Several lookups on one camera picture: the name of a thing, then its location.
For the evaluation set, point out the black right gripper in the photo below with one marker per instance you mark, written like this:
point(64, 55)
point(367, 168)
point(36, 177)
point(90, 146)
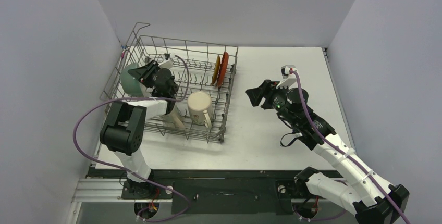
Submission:
point(266, 94)

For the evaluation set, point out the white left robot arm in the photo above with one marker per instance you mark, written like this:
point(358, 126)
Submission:
point(123, 129)

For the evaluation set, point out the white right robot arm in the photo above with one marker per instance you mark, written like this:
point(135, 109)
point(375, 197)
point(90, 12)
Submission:
point(365, 194)

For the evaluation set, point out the cream mug with dragon print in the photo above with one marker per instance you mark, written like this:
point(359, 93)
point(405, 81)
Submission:
point(174, 119)

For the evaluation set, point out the red plastic plate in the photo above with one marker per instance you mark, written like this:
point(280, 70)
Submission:
point(222, 69)

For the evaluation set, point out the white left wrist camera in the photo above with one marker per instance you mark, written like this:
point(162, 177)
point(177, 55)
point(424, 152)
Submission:
point(168, 61)

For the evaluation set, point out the cream mug with floral print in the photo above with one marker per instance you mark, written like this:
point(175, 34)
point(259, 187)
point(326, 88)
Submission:
point(200, 108)

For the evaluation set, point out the yellow patterned plate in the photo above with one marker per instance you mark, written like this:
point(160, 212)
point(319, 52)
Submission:
point(216, 70)

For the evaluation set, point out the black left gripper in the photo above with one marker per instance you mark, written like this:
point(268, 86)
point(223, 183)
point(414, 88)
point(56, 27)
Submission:
point(145, 74)

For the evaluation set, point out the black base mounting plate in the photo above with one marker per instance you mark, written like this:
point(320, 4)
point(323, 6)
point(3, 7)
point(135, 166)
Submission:
point(202, 192)

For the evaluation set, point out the white bowl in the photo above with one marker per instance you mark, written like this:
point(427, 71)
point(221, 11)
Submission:
point(129, 84)

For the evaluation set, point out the grey wire dish rack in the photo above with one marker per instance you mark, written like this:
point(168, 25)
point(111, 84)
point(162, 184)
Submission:
point(194, 64)

